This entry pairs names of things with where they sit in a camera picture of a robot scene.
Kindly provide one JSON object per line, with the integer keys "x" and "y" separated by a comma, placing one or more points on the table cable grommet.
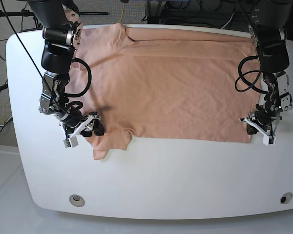
{"x": 76, "y": 200}
{"x": 286, "y": 198}

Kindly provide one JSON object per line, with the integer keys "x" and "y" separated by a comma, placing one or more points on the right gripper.
{"x": 81, "y": 125}

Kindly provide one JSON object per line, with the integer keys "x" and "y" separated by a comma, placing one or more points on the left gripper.
{"x": 264, "y": 120}

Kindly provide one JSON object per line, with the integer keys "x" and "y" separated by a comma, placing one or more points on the left table cable grommet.
{"x": 76, "y": 200}

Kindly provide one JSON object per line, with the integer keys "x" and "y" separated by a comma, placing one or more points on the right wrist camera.
{"x": 70, "y": 142}

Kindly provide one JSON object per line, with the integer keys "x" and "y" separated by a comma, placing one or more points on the black tripod stand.
{"x": 26, "y": 13}

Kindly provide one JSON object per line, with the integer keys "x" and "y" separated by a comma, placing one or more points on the peach pink T-shirt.
{"x": 164, "y": 83}

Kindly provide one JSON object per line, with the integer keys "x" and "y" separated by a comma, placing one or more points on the black equipment frame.
{"x": 222, "y": 14}

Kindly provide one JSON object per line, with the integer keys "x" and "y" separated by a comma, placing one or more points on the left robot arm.
{"x": 266, "y": 24}

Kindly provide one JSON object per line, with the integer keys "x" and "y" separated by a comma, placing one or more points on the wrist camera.
{"x": 269, "y": 140}
{"x": 70, "y": 142}

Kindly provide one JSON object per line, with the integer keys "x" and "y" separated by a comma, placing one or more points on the right table cable grommet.
{"x": 286, "y": 198}

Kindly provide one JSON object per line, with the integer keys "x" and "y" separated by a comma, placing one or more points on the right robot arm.
{"x": 61, "y": 31}

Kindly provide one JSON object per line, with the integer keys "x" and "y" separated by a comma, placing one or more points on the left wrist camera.
{"x": 269, "y": 140}

